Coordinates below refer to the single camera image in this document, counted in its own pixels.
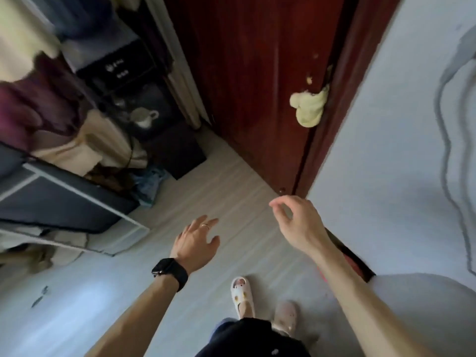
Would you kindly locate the white mug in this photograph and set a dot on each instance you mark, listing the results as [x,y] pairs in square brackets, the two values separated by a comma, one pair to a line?
[143,117]

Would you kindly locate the person's right thumb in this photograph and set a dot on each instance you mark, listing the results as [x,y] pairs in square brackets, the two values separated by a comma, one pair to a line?
[283,218]

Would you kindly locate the white slipper with flower charms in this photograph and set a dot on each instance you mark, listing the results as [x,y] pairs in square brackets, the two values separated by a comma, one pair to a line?
[285,316]
[242,295]

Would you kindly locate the person's left forearm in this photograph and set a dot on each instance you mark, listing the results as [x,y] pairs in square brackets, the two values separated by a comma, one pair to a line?
[137,316]

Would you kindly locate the dark floor scrap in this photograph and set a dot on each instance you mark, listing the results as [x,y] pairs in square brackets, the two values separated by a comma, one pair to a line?
[39,296]

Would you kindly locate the white rounded furniture top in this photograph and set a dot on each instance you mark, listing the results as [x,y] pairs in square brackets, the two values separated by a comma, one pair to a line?
[424,316]

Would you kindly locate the dark red wooden door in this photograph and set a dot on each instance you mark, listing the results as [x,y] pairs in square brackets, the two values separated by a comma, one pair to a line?
[256,78]

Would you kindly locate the person's left thumb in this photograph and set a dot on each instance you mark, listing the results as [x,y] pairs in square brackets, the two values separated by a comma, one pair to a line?
[212,244]

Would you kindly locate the beige hanging garment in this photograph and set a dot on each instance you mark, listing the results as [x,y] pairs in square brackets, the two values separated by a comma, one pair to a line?
[96,144]

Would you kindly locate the pale yellow cloth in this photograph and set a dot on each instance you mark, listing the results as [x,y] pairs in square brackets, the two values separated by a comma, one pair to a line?
[309,107]

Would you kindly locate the red object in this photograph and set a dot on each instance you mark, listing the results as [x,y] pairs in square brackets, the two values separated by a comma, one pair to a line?
[351,263]

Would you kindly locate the blue plastic bag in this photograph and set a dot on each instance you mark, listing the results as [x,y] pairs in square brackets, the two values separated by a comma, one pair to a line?
[148,185]

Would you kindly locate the black shelf cabinet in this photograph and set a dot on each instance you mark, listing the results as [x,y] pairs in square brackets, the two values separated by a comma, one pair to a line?
[141,100]

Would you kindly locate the cream hanging garment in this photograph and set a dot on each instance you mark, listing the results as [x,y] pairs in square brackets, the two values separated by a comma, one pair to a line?
[22,37]

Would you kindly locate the person's right hand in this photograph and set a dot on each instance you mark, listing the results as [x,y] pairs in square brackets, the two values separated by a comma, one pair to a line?
[301,226]

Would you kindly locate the black shorts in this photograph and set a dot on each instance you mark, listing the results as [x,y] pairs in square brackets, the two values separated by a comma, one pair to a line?
[253,340]

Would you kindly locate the person's left hand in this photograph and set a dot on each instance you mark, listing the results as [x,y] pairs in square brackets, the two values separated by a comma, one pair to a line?
[193,245]

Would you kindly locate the black smartwatch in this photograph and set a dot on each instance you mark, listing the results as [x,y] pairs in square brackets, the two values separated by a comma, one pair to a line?
[170,273]

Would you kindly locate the dark storage box white frame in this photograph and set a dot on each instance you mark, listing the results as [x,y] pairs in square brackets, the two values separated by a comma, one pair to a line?
[55,200]

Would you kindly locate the blue hanging garment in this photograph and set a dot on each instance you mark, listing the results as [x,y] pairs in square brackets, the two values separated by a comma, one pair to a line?
[81,18]

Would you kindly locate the person's right forearm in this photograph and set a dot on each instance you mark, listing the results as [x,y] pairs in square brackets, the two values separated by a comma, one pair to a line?
[357,301]

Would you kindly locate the dark red door frame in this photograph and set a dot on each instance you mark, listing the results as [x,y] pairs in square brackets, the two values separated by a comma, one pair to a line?
[346,78]

